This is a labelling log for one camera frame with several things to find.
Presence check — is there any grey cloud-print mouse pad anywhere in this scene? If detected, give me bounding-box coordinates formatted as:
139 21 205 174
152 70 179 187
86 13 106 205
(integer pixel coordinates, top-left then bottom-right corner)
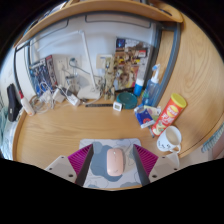
78 138 143 189

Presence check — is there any blue robot model kit box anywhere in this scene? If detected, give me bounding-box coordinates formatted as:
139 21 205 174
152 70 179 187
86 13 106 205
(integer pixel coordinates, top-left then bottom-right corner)
28 54 59 96

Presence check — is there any teal round disc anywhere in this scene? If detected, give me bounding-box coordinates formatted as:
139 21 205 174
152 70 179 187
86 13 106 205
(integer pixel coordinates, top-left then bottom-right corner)
115 91 139 110

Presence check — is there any colourful model kit box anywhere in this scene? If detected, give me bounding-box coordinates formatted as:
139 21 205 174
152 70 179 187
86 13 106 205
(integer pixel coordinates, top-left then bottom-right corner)
113 37 153 92

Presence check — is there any grey cable with green plug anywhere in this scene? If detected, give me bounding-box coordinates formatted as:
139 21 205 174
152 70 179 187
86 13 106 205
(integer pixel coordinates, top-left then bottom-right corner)
69 57 91 76

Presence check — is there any black ruler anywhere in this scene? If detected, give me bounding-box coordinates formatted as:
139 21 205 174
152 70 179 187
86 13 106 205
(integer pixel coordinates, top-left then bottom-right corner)
84 103 114 108

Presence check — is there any white mug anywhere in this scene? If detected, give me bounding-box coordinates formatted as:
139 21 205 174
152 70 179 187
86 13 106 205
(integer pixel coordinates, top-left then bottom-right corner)
156 125 183 154

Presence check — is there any pink computer mouse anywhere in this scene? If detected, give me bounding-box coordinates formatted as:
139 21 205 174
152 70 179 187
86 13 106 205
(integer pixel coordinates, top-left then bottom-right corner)
106 147 125 177

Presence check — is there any tall white adapter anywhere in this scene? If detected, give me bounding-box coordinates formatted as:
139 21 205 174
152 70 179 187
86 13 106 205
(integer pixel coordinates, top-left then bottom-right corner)
52 88 66 104

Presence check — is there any white charger block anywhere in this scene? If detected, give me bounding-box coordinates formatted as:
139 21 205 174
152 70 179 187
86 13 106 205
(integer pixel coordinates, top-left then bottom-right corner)
41 90 54 104

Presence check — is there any pale green packet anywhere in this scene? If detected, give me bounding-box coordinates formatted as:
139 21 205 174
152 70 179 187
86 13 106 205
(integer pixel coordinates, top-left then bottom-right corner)
145 104 163 123

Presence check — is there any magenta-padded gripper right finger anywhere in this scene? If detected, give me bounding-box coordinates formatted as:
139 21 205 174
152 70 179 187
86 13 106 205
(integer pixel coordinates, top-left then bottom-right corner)
132 144 181 187

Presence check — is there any red chips can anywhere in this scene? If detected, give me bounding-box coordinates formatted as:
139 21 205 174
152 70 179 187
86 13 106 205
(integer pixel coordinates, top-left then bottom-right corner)
150 92 188 137

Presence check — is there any blue plaid bedding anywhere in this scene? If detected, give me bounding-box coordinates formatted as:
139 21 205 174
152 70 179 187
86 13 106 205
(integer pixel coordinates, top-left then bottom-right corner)
0 119 18 159

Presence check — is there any small white cube clock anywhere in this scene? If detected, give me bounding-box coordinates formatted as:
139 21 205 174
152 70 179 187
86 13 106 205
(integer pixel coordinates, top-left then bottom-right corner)
112 101 123 112

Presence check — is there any clear plastic cup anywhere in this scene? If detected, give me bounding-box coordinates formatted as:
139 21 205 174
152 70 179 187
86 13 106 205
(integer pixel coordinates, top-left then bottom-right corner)
165 151 181 169

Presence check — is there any clear blue spray bottle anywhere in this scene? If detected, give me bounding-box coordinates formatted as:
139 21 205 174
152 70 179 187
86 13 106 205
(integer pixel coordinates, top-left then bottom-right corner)
141 63 162 108

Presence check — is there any grey metal desk frame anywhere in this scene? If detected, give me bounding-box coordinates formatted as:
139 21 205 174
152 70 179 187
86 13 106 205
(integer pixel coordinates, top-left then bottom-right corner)
13 18 183 108

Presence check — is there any white power strip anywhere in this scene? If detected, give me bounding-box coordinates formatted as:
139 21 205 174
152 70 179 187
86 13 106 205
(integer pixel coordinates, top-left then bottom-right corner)
64 93 82 108

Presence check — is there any black bag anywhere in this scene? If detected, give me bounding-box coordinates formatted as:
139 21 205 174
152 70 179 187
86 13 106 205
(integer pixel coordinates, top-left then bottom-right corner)
6 83 23 123

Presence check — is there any blue packet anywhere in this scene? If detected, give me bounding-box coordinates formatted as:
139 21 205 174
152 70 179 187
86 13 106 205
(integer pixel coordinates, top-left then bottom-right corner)
133 107 156 129

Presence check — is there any teal striped towel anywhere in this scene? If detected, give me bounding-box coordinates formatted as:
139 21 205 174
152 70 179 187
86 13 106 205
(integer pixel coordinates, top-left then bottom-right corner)
201 123 224 154

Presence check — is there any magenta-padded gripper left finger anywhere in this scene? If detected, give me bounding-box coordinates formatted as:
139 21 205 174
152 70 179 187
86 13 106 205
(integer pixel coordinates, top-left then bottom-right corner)
44 143 95 187

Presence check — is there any white wall socket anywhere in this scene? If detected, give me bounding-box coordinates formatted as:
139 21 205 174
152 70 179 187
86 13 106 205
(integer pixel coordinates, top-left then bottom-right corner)
57 58 69 72

